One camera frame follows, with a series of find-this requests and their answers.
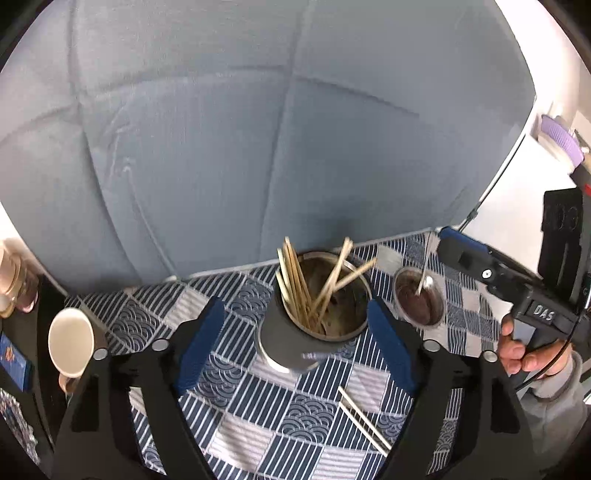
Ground person's right forearm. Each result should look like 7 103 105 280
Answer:
522 351 591 467

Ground pink stacked jars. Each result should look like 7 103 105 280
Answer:
0 237 40 319

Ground pair of chopsticks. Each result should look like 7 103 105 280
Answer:
338 387 393 450

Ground blue white patterned tablecloth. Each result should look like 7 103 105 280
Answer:
65 233 504 480

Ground bunch of bamboo chopsticks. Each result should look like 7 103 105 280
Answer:
276 236 378 333

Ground person's right hand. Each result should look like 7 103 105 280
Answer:
500 314 573 377

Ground metal bowl with brown sauce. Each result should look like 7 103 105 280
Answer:
392 267 446 328

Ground black cable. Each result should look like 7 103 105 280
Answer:
519 240 591 388

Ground blue packet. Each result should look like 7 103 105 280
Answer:
0 332 33 391

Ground black side table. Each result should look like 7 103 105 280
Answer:
0 272 75 467

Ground beige mug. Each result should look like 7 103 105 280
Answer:
47 308 100 394

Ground grey-blue padded backrest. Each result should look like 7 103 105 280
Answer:
0 0 539 296

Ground dark printed packet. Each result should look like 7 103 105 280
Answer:
0 388 40 462

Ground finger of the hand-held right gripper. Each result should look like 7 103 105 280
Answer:
436 237 532 301
440 227 491 254

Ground black cup with metal rim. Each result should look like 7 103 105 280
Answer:
255 250 373 374

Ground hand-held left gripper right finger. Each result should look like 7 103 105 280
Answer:
367 296 543 480

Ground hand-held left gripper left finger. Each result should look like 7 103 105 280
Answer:
51 296 227 480

